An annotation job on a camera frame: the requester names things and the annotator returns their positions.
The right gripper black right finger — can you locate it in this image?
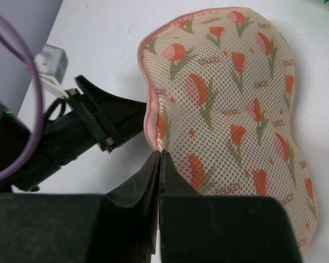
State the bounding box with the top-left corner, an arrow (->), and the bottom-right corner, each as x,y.
159,151 -> 302,262

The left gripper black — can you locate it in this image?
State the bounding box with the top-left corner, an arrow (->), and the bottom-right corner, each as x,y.
41,75 -> 146,164

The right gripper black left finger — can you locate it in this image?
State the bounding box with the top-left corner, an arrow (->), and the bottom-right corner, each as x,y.
0,152 -> 160,262

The peach floral mesh laundry bag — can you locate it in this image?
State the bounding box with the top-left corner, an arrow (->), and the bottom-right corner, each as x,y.
138,7 -> 318,251

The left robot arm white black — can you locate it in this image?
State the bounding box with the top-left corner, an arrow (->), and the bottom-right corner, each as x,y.
0,76 -> 146,192

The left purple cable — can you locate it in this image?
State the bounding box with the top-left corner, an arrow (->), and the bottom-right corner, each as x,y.
0,9 -> 44,185

